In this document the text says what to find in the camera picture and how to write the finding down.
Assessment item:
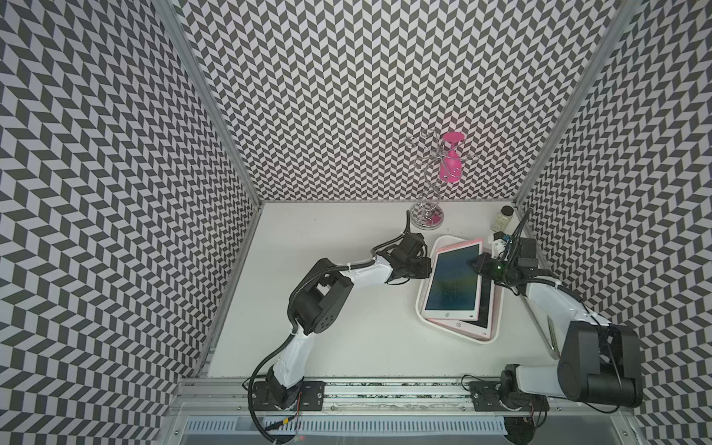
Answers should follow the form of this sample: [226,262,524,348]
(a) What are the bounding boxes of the pink writing tablet colourful screen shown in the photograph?
[421,239,483,321]

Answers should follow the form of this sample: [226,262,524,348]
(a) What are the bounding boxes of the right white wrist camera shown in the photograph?
[487,231,511,252]

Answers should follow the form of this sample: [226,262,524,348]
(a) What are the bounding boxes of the pink plastic goblet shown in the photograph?
[439,132,465,184]

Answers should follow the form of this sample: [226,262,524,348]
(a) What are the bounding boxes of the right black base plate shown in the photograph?
[465,380,550,413]

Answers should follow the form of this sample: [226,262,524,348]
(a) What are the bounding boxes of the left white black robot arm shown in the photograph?
[244,211,432,410]

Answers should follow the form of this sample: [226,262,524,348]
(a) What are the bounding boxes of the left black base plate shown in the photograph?
[250,380,326,412]

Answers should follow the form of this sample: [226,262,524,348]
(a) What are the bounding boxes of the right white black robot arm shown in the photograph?
[469,213,643,413]

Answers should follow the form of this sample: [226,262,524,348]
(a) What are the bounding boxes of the aluminium front rail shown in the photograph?
[166,375,613,420]

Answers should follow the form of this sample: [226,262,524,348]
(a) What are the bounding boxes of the metal tongs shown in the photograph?
[523,298,560,360]

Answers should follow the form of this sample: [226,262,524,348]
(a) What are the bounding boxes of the small glass jar black lid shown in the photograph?
[491,206,515,233]

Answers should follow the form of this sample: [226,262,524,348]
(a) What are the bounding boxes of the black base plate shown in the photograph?
[465,380,550,413]
[250,380,326,412]

